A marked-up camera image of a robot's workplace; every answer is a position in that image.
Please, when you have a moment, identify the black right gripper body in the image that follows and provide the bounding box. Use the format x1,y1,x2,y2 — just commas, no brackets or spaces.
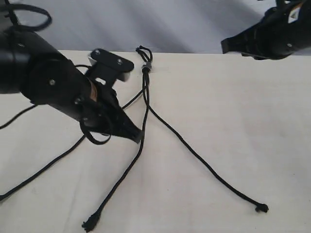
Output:
241,7,292,60

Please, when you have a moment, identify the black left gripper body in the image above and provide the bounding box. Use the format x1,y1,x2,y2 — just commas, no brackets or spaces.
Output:
74,80,126,138

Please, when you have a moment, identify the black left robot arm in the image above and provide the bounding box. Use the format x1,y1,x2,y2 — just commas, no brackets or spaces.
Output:
0,31,142,142

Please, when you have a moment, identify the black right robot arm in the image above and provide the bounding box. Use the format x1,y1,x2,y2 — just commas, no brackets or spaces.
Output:
221,0,311,60

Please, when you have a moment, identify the clear tape piece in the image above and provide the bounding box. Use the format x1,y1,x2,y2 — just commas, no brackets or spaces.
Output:
141,62,153,73

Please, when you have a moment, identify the white backdrop cloth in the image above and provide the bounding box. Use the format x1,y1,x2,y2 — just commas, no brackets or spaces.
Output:
27,0,276,54

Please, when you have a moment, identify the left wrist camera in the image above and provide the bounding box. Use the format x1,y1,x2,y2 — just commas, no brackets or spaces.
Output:
86,49,134,87

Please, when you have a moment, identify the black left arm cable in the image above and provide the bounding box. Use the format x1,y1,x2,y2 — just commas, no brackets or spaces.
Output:
0,0,112,146

